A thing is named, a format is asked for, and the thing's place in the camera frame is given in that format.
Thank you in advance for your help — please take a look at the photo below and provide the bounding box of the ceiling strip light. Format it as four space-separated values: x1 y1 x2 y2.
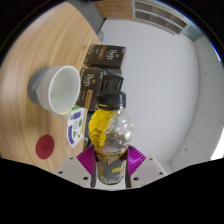
210 131 224 162

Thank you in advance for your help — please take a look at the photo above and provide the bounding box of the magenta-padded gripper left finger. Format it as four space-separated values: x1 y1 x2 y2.
54 144 98 189

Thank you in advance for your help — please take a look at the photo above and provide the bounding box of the flat round red coaster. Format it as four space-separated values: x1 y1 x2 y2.
35 134 56 160

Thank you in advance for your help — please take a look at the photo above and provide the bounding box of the tall brown carton box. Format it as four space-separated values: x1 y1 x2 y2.
83 44 127 69

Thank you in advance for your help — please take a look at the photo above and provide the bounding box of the brown flat carton box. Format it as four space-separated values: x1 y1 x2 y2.
74 67 104 111

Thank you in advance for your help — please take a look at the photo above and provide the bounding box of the clear black-capped drink bottle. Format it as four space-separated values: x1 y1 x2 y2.
88 90 135 186

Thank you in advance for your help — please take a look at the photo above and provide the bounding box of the white and grey mug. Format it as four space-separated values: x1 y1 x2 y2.
27 65 82 121

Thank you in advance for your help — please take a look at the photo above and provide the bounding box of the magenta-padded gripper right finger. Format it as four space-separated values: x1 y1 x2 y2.
126 144 168 189

